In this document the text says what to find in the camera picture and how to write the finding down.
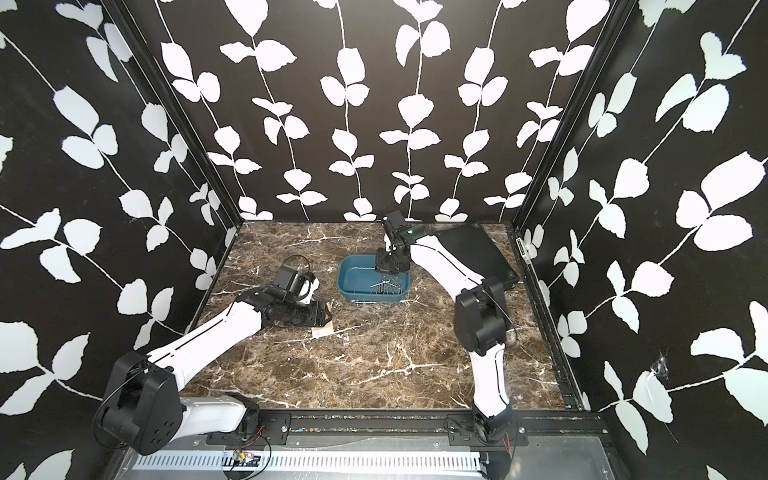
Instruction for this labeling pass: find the playing card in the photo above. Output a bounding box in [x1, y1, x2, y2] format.
[311, 321, 335, 339]

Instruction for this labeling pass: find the teal plastic storage box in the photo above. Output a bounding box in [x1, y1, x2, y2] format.
[337, 254, 411, 303]

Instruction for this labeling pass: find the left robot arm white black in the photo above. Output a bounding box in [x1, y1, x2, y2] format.
[91, 289, 332, 455]

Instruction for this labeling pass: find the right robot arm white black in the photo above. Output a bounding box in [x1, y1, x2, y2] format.
[376, 225, 518, 437]

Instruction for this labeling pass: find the nails heap inside box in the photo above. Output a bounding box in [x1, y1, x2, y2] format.
[370, 274, 403, 295]

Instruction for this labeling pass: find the black carrying case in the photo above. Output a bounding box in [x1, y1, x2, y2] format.
[436, 224, 519, 291]

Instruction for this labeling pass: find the white perforated strip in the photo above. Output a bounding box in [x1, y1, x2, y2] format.
[132, 450, 482, 475]

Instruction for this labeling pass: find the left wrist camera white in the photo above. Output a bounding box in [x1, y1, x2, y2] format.
[270, 265, 319, 305]

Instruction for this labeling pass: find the black front rail base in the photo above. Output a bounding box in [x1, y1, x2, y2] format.
[239, 409, 610, 451]

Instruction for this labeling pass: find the small circuit board with wires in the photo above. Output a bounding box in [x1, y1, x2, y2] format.
[223, 426, 273, 480]

